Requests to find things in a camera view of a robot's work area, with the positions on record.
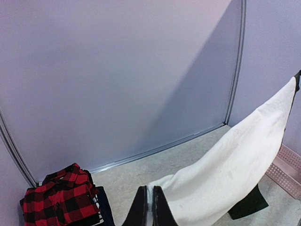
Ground white cloth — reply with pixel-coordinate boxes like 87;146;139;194
149;77;296;226

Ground right aluminium corner post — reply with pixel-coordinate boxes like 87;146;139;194
223;0;247;125

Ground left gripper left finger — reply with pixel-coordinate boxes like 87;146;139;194
123;186;148;226

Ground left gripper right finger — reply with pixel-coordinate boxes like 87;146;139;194
152;186;178;226

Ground red black plaid shirt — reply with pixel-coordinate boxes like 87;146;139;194
20;163;103;226

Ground folded navy blue garment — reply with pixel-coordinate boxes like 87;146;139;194
97;186;115;226

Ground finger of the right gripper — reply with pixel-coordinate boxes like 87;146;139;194
294;70;301;92

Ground aluminium corner post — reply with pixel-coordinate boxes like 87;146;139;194
0;112;39;187
223;0;247;125

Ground left aluminium corner post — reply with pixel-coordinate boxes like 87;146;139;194
0;112;39;187

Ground folded black garment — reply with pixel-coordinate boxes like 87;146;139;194
87;186;105;226

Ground pink plastic laundry basket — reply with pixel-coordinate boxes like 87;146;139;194
266;145;301;200

